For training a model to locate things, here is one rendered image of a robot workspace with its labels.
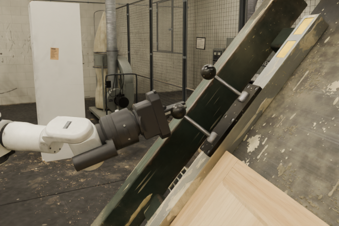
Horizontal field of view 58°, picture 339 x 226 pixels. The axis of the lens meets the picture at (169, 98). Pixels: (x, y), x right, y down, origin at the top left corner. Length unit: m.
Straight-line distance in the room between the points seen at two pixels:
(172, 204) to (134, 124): 0.20
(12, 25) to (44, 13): 4.42
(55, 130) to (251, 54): 0.61
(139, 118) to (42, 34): 3.49
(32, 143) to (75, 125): 0.13
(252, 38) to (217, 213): 0.56
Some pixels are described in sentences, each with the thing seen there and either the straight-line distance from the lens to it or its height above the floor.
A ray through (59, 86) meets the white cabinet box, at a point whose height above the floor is 1.00.
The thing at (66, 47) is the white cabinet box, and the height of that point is 1.49.
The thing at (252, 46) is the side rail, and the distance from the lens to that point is 0.99.
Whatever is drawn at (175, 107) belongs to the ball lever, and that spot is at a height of 1.42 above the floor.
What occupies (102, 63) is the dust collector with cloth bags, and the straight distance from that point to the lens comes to 6.24.
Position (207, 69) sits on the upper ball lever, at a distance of 0.73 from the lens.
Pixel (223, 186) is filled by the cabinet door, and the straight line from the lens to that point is 0.67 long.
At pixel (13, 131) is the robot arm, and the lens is 0.82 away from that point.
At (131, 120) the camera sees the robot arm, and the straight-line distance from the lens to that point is 0.70.
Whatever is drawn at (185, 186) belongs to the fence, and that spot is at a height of 1.25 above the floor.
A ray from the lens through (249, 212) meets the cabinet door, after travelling 0.59.
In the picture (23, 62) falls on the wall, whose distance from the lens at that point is 8.55.
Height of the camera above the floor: 1.57
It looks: 11 degrees down
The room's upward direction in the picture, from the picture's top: straight up
